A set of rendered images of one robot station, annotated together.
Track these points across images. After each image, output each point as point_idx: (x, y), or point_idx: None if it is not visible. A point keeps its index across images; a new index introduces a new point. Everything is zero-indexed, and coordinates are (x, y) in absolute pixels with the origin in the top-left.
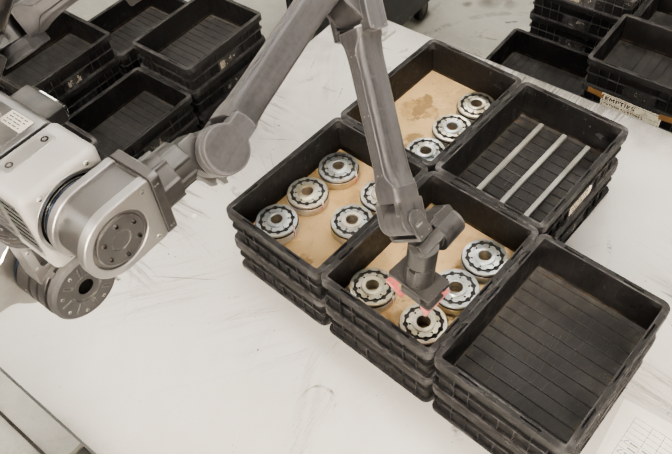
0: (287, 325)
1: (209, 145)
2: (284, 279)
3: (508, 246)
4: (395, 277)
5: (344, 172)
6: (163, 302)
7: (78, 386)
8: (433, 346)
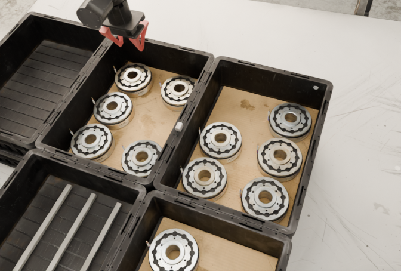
0: None
1: None
2: None
3: None
4: (138, 11)
5: (254, 191)
6: (352, 89)
7: (358, 30)
8: (115, 36)
